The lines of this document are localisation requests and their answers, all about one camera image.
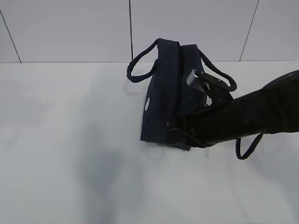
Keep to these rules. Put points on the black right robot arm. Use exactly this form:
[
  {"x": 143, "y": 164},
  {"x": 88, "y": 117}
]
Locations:
[{"x": 271, "y": 109}]

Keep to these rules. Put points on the dark navy lunch bag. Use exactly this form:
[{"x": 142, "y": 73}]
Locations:
[{"x": 168, "y": 94}]

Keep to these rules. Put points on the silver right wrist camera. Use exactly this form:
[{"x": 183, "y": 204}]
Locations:
[{"x": 195, "y": 81}]

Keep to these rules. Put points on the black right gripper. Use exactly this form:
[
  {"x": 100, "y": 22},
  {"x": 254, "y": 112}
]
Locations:
[{"x": 203, "y": 128}]

